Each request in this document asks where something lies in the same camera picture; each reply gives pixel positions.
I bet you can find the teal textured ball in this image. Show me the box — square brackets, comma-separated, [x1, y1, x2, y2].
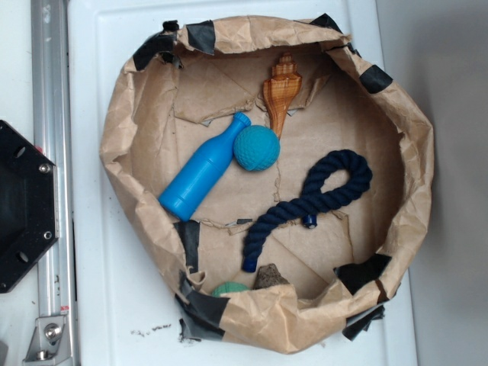
[233, 125, 281, 171]

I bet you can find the brown paper bag bin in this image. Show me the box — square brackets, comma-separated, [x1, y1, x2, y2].
[100, 16, 434, 354]

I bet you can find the blue plastic bottle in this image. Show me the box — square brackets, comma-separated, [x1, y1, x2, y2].
[159, 112, 251, 222]

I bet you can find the brown rock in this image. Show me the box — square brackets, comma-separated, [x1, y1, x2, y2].
[252, 263, 290, 290]

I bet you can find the orange conch shell toy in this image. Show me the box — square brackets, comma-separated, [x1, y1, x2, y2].
[263, 53, 302, 139]

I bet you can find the green ball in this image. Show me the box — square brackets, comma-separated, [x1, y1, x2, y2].
[211, 281, 250, 297]

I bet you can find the white tray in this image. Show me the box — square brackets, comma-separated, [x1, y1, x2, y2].
[68, 1, 417, 365]

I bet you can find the dark blue twisted rope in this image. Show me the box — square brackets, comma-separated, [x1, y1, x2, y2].
[242, 149, 374, 274]

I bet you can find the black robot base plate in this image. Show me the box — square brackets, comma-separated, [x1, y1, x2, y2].
[1, 120, 59, 294]

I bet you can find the aluminium extrusion rail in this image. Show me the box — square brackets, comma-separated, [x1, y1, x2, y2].
[30, 1, 80, 365]

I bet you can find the metal corner bracket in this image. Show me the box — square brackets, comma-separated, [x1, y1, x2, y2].
[22, 315, 71, 365]

